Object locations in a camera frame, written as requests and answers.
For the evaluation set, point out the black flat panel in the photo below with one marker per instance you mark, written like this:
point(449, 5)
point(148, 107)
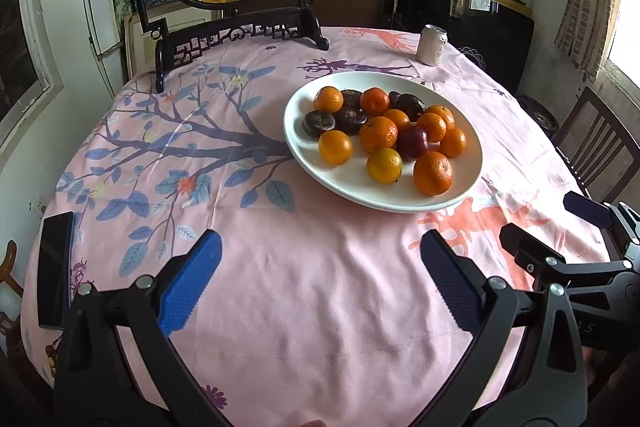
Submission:
point(500, 42)

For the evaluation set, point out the dark wrinkled passion fruit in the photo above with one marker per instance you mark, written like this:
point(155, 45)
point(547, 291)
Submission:
point(411, 104)
point(350, 119)

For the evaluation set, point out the dark red plum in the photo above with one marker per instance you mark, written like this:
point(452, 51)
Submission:
point(412, 142)

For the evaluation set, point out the light wooden picture frame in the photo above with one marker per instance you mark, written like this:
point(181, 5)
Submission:
point(137, 47)

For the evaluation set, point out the pile of tangerines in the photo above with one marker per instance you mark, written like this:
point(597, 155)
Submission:
point(433, 174)

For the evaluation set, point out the white drink can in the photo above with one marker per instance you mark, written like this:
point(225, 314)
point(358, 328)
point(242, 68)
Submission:
point(432, 47)

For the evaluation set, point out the black rubber wheel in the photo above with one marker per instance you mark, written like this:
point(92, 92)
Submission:
point(537, 117)

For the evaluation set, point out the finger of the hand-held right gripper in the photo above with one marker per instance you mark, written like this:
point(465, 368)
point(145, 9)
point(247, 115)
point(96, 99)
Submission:
point(525, 249)
point(587, 209)

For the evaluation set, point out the white round plate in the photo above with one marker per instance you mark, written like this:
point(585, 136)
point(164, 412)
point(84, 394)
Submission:
point(350, 179)

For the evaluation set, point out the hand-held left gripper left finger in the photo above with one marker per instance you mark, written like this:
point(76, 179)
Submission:
point(192, 282)

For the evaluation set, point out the dark wooden chair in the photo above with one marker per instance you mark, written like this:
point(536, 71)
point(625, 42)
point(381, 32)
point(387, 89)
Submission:
point(595, 147)

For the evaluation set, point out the black smartphone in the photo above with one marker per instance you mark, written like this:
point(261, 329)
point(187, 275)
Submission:
point(55, 269)

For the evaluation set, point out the white wall socket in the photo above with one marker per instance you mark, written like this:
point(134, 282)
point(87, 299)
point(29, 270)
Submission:
point(38, 205)

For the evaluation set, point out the dark brown water chestnut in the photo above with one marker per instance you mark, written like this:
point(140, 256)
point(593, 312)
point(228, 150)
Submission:
point(317, 123)
point(351, 96)
point(394, 98)

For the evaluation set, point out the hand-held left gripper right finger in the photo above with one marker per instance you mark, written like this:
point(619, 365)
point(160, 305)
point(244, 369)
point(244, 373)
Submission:
point(450, 279)

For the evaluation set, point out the carved wooden chair back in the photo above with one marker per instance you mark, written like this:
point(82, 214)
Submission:
point(10, 277)

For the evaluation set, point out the white window frame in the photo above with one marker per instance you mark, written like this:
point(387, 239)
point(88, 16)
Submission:
point(45, 72)

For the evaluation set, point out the pink printed tablecloth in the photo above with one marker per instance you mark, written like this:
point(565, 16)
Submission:
point(300, 257)

